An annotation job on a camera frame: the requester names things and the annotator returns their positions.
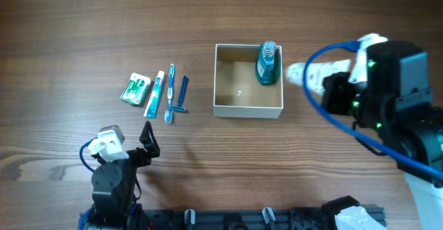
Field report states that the teal toothpaste tube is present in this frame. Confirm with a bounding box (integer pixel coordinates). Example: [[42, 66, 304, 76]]
[[144, 71, 165, 119]]

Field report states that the white lotion tube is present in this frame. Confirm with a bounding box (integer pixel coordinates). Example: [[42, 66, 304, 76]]
[[285, 59, 351, 96]]

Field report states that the green soap box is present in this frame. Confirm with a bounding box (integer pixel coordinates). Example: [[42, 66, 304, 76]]
[[120, 73, 152, 106]]

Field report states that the teal mouthwash bottle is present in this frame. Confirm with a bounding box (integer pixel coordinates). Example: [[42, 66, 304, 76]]
[[255, 41, 278, 85]]

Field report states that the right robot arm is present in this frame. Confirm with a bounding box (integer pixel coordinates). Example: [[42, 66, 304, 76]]
[[321, 41, 442, 229]]

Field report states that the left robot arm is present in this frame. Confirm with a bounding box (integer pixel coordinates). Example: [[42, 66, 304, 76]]
[[78, 121, 161, 230]]

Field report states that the blue white toothbrush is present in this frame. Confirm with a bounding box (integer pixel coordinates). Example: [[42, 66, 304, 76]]
[[164, 64, 175, 123]]

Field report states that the blue disposable razor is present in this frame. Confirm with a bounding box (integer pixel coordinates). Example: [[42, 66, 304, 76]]
[[170, 76, 189, 112]]

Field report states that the white square cardboard box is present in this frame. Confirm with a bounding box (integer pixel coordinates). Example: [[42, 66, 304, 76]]
[[213, 44, 284, 118]]

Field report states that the right blue cable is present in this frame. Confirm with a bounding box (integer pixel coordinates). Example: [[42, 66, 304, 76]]
[[302, 40, 443, 182]]

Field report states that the blue cable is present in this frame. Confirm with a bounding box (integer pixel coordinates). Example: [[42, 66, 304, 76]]
[[78, 138, 98, 174], [302, 40, 443, 182]]

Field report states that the left blue cable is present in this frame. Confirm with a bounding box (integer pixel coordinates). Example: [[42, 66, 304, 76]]
[[78, 138, 98, 174]]

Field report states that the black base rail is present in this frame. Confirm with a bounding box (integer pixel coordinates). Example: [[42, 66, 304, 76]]
[[79, 207, 387, 230]]

